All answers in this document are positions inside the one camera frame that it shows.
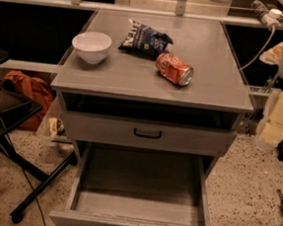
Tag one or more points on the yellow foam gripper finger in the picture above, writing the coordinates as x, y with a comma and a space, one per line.
270, 129

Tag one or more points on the grey drawer cabinet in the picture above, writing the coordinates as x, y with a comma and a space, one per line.
127, 85

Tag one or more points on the open grey middle drawer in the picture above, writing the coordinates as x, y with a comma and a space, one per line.
122, 186

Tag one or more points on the closed grey top drawer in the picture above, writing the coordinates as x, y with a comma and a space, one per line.
148, 134

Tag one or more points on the white power strip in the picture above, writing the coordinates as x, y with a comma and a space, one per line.
268, 17

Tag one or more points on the blue chip bag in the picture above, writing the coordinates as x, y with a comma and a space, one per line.
145, 40

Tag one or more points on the white ceramic bowl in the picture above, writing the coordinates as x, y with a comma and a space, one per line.
93, 47

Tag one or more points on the clear plastic snack bag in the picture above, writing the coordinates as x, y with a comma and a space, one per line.
51, 127

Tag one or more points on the orange backpack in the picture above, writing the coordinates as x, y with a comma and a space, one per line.
37, 90

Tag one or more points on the black folding table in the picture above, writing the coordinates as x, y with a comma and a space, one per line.
14, 110

